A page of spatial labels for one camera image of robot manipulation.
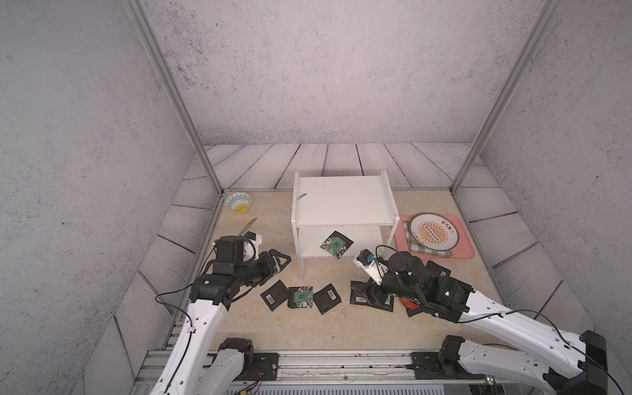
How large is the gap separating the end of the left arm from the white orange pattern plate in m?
0.61

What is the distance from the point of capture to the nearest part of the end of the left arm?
0.63 meters

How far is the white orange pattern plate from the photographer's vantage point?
1.01 meters
